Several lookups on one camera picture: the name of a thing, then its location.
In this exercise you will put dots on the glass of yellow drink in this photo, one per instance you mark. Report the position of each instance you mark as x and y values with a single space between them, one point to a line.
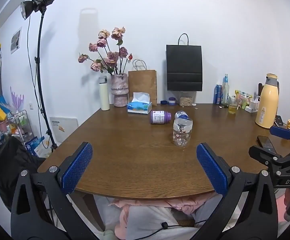
232 108

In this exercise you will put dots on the colourful small packets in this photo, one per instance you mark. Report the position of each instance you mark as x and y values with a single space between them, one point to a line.
242 98

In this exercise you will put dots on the blue and white packets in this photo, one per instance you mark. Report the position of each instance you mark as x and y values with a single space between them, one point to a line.
35 147

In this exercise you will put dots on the white pants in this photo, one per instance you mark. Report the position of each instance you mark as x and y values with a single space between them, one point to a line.
145 217

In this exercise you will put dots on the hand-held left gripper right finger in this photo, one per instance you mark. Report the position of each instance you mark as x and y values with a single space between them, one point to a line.
212 170

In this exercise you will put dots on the clear plastic water bottle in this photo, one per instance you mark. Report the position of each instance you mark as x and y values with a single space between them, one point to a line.
182 133

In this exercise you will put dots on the black paper bag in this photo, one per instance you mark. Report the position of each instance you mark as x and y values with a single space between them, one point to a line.
184 67

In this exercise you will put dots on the blue drink can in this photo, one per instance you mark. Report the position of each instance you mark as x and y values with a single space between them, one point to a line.
217 95

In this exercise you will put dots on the white charger block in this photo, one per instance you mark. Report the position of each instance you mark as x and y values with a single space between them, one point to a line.
252 106

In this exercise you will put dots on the blue lid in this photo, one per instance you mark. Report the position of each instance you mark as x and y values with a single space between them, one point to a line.
163 102

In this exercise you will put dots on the yellow thermos jug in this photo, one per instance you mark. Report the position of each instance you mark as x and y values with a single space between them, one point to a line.
267 102

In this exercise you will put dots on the glass jar of oats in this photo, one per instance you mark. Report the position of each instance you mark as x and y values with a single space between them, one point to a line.
185 101

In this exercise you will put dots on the white jar purple lid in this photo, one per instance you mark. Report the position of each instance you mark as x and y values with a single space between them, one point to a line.
172 101

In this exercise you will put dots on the wall poster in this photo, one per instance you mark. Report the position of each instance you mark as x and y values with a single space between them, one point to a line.
16 41

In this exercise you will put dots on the purple bottle white label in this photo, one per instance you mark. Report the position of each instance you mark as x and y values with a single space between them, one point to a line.
158 117

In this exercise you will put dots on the black phone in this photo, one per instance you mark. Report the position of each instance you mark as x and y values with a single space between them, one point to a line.
265 141

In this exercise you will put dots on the black studio light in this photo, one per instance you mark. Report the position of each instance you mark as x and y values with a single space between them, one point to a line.
38 1

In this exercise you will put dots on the blue tissue box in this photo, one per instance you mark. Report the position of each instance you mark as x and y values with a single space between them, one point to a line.
140 107

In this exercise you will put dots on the clear glass bottle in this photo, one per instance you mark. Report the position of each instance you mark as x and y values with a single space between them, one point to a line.
225 90

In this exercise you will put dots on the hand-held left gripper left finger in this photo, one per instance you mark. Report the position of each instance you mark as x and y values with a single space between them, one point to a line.
77 168

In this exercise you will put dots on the clear plastic bottle blue cap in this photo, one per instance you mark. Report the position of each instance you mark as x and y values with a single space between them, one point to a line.
181 114

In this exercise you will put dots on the white board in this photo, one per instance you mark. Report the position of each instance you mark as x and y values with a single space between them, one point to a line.
63 128

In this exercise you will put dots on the white wall socket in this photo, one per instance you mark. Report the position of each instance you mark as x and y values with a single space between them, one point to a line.
31 106

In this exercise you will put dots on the black jacket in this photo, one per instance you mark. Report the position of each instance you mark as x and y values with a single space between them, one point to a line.
8 170

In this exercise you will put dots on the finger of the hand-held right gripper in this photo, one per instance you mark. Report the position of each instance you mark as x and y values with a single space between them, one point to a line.
262 153
281 132

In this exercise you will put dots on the brown paper bag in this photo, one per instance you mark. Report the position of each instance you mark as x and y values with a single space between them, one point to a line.
143 85

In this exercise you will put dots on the white thermos bottle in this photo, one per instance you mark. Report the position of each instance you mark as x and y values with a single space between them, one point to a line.
104 95

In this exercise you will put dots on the dried pink roses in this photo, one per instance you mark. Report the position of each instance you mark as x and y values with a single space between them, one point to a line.
112 56

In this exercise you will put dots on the pink stone vase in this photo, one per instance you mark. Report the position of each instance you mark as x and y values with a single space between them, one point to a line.
119 90

